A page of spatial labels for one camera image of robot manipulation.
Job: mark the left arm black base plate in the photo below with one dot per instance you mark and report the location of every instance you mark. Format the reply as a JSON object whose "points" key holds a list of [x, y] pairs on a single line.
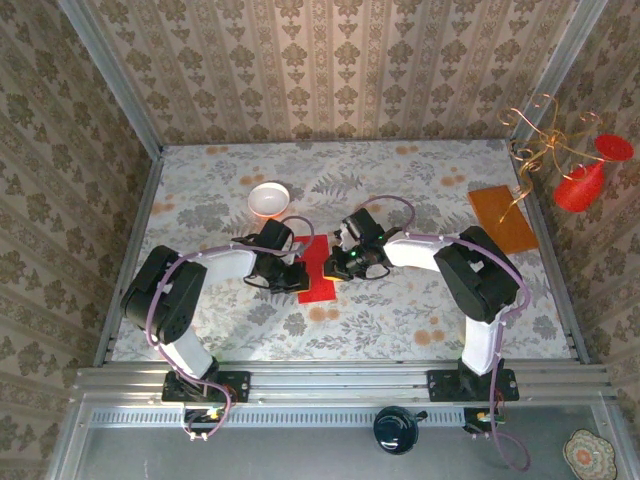
{"points": [[235, 385]]}

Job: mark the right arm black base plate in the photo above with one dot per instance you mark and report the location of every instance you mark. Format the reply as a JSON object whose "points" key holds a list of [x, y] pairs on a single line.
{"points": [[442, 385]]}

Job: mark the orange wooden board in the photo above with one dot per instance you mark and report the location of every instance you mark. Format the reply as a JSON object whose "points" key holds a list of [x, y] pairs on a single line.
{"points": [[492, 210]]}

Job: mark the small black controller board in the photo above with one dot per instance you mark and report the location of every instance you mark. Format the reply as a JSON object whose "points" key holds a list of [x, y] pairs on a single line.
{"points": [[472, 425], [200, 419]]}

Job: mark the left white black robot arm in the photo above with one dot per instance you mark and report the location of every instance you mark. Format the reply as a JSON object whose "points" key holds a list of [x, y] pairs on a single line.
{"points": [[160, 295]]}

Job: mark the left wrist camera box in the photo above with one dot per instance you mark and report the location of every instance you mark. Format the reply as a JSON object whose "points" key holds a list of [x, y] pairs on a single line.
{"points": [[277, 232]]}

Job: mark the patterned scalloped plate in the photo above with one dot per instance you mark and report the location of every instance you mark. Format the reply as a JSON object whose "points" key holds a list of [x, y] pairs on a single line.
{"points": [[587, 455]]}

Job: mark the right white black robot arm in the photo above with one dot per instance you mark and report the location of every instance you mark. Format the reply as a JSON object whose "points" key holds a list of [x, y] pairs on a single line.
{"points": [[475, 280]]}

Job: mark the red goblet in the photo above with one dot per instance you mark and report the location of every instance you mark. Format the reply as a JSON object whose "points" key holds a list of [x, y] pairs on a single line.
{"points": [[580, 190]]}

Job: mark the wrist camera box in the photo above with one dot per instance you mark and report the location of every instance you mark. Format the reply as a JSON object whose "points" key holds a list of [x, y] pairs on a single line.
{"points": [[364, 224], [277, 232]]}

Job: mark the aluminium mounting rail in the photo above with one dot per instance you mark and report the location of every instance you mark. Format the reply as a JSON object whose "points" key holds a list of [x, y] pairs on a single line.
{"points": [[340, 380]]}

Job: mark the aluminium frame post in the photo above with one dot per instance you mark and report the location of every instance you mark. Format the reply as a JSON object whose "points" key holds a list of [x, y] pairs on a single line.
{"points": [[110, 75], [565, 55]]}

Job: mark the dark glossy ceramic mug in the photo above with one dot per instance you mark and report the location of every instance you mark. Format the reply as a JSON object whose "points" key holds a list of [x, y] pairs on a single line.
{"points": [[395, 430]]}

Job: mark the aluminium table side rail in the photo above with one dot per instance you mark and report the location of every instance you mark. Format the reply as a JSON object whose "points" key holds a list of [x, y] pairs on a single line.
{"points": [[536, 205], [145, 210]]}

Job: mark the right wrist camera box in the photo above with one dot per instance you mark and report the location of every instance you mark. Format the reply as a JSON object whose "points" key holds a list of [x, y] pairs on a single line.
{"points": [[364, 224]]}

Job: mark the red cloth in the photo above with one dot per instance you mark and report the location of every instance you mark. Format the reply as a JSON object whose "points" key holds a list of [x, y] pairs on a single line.
{"points": [[317, 292]]}

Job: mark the white bowl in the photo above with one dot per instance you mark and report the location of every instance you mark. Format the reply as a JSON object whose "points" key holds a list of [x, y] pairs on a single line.
{"points": [[269, 199]]}

